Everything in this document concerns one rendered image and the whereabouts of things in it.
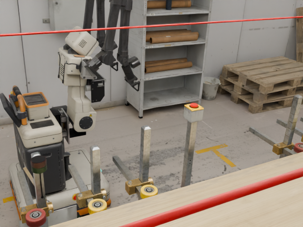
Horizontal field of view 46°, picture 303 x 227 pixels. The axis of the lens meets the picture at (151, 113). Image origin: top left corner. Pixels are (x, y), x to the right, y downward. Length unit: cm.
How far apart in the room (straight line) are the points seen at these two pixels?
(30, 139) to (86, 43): 72
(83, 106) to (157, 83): 234
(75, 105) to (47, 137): 32
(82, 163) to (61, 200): 43
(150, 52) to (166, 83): 52
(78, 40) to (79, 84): 32
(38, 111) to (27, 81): 173
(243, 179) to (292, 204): 26
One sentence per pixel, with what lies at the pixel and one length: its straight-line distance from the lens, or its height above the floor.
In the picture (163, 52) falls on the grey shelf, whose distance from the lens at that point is 470.
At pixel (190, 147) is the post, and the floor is 100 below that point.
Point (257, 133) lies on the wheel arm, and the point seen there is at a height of 83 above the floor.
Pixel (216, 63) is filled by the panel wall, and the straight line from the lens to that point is 527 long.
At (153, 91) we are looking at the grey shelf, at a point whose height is 14.
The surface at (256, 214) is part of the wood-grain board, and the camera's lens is 165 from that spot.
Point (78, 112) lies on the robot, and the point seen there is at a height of 82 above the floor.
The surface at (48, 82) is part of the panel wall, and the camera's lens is 427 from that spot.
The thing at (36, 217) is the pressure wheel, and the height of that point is 90.
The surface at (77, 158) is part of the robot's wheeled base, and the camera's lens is 307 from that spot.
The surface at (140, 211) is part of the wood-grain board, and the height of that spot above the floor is 90.
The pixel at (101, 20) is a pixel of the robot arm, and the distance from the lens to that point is 277.
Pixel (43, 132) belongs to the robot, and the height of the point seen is 79.
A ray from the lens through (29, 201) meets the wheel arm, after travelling 173.
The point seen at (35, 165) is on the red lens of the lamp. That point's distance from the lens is 147.
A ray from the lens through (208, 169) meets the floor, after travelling 351.
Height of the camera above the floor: 193
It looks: 25 degrees down
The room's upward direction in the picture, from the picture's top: 3 degrees clockwise
